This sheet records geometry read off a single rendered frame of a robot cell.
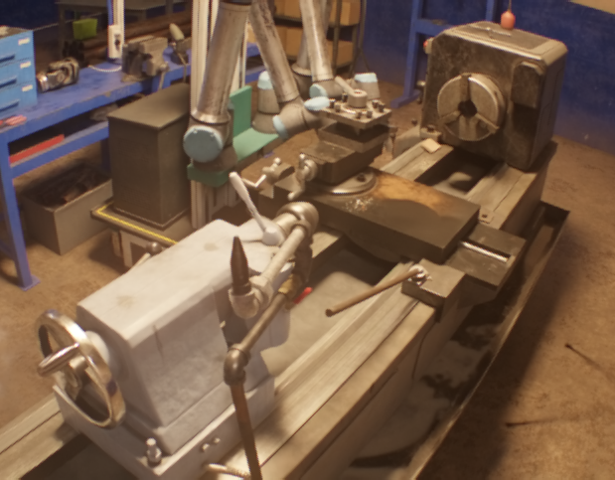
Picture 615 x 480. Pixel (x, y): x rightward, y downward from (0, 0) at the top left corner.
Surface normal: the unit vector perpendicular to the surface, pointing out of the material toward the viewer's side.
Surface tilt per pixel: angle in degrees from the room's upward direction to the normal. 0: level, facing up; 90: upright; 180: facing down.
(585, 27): 90
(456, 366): 0
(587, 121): 90
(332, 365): 0
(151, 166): 90
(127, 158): 90
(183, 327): 82
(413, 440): 0
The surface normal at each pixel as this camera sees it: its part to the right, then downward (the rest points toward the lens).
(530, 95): -0.55, 0.39
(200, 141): -0.06, 0.58
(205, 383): 0.79, -0.05
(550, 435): 0.07, -0.86
